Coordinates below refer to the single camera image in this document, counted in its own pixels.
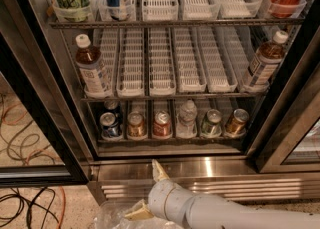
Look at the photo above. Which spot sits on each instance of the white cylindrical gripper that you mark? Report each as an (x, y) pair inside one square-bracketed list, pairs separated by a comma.
[(157, 197)]

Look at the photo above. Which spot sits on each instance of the blue pepsi can front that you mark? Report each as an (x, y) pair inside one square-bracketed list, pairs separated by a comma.
[(109, 125)]

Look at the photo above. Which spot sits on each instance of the blue pepsi can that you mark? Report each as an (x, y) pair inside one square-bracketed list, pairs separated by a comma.
[(109, 125), (113, 107)]

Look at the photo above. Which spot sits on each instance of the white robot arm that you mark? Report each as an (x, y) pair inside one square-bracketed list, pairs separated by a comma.
[(205, 211)]

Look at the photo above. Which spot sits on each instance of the brown gold soda can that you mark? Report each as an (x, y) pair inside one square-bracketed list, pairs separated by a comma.
[(136, 124)]

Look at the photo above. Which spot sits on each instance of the red soda can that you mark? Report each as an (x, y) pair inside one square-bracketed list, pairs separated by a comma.
[(162, 124)]

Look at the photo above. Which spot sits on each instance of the green soda can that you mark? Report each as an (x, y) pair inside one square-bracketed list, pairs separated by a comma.
[(211, 124)]

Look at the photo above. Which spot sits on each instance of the blue pepsi can rear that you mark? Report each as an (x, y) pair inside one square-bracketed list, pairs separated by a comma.
[(113, 107)]

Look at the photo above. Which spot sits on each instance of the orange gold soda can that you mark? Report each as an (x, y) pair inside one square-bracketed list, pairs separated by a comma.
[(236, 124)]

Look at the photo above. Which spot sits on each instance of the left glass fridge door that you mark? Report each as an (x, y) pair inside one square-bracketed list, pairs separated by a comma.
[(42, 142)]

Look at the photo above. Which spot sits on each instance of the glass fridge door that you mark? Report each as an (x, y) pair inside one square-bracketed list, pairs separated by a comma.
[(291, 107), (42, 142)]

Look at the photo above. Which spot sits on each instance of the stainless steel fridge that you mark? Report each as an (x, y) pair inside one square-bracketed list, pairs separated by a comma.
[(167, 61)]

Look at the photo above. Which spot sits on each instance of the right glass fridge door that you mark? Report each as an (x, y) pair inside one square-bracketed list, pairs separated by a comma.
[(291, 107)]

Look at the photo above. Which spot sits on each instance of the clear plastic bin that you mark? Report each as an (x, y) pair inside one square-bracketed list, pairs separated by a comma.
[(111, 216)]

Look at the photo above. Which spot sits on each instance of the clear water bottle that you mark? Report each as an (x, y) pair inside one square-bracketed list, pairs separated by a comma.
[(186, 120)]

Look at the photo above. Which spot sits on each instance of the left tea bottle white cap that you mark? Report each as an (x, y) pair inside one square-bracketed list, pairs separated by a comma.
[(92, 67)]

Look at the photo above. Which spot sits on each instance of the tea bottle white cap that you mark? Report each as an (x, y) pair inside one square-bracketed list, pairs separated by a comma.
[(92, 67), (265, 61)]

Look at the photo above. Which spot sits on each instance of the right tea bottle white cap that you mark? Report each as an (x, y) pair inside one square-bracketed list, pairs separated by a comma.
[(265, 61)]

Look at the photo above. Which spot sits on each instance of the middle wire shelf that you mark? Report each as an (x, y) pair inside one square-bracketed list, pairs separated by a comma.
[(178, 96)]

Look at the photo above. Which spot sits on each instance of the wire shelf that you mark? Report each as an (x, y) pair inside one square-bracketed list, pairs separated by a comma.
[(177, 23), (178, 96)]

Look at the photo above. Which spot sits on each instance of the top wire shelf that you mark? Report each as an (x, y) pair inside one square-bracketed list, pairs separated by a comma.
[(177, 23)]

